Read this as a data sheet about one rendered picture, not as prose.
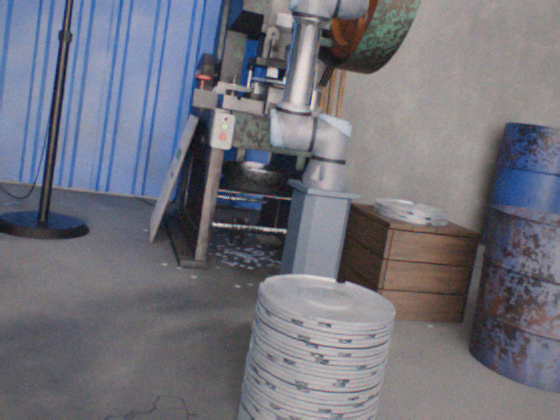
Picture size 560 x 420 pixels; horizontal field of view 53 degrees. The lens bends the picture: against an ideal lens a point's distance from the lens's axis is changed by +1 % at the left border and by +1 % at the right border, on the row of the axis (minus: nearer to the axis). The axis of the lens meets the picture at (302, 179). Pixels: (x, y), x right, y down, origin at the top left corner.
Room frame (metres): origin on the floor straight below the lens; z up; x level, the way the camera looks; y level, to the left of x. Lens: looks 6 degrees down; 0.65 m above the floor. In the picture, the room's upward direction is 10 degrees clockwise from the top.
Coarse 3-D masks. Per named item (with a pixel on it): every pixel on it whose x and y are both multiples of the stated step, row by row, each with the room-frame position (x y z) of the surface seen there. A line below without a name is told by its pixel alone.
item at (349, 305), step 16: (272, 288) 1.17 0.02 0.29; (288, 288) 1.19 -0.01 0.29; (304, 288) 1.19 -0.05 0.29; (320, 288) 1.21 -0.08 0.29; (336, 288) 1.25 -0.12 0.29; (352, 288) 1.27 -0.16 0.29; (288, 304) 1.08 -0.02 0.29; (304, 304) 1.10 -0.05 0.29; (320, 304) 1.10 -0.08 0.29; (336, 304) 1.12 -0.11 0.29; (352, 304) 1.14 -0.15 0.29; (368, 304) 1.17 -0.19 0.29; (384, 304) 1.19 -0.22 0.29; (320, 320) 1.02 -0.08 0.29; (336, 320) 1.03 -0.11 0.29; (352, 320) 1.05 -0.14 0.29; (368, 320) 1.07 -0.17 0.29; (384, 320) 1.07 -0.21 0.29
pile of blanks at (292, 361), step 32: (256, 320) 1.13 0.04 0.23; (288, 320) 1.05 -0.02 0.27; (256, 352) 1.09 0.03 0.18; (288, 352) 1.03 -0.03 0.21; (320, 352) 1.02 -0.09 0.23; (352, 352) 1.02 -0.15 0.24; (384, 352) 1.09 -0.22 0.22; (256, 384) 1.07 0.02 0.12; (288, 384) 1.03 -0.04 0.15; (320, 384) 1.02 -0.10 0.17; (352, 384) 1.03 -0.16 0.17; (256, 416) 1.06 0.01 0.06; (288, 416) 1.03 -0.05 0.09; (320, 416) 1.02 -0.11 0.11; (352, 416) 1.05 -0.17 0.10
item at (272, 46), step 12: (276, 0) 2.47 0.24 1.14; (288, 0) 2.50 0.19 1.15; (276, 12) 2.48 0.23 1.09; (288, 12) 2.50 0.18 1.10; (276, 24) 2.48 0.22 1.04; (288, 24) 2.50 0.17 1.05; (264, 36) 2.48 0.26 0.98; (276, 36) 2.47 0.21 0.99; (288, 36) 2.50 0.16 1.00; (264, 48) 2.47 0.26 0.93; (276, 48) 2.44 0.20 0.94; (276, 60) 2.50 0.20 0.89
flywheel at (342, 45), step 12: (372, 0) 2.56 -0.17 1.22; (372, 12) 2.45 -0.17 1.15; (336, 24) 2.91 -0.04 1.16; (348, 24) 2.79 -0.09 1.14; (360, 24) 2.66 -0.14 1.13; (336, 36) 2.85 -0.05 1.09; (348, 36) 2.76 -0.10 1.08; (360, 36) 2.53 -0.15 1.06; (336, 48) 2.79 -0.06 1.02; (348, 48) 2.64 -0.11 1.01
